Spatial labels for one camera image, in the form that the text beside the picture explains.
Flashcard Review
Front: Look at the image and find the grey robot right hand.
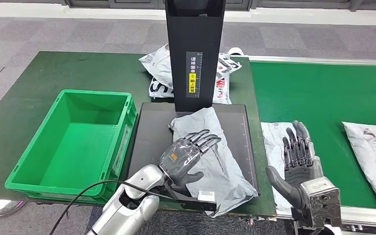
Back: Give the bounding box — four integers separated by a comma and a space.
265, 120, 324, 211

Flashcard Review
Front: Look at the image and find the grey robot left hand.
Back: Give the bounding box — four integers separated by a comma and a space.
159, 129, 223, 188

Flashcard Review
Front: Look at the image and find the grey poly mailer parcel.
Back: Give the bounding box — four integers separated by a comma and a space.
169, 107, 259, 218
342, 121, 376, 217
260, 121, 308, 215

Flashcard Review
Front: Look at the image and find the green conveyor belt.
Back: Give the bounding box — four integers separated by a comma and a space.
248, 55, 376, 228

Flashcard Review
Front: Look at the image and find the black inbound scanner machine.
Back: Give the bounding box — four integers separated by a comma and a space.
128, 0, 260, 195

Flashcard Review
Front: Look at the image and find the black and yellow label strip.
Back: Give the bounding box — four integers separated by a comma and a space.
186, 51, 204, 98

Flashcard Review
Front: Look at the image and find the white printed plastic bag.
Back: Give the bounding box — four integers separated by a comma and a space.
139, 44, 244, 105

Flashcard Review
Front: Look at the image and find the green plastic crate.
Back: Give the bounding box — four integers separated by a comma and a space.
5, 89, 138, 204

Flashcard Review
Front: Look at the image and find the metal barrier stanchion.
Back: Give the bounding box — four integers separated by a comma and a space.
0, 198, 26, 218

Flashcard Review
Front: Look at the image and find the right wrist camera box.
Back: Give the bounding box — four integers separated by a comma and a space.
291, 176, 342, 228

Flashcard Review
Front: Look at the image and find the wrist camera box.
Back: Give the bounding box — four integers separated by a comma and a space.
162, 180, 218, 214
291, 176, 342, 228

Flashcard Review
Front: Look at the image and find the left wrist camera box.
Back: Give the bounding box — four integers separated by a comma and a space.
162, 180, 218, 214

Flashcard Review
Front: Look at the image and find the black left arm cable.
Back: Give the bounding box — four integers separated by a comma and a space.
47, 180, 184, 235

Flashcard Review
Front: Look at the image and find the dark window frame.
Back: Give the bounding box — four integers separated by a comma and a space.
0, 0, 376, 13

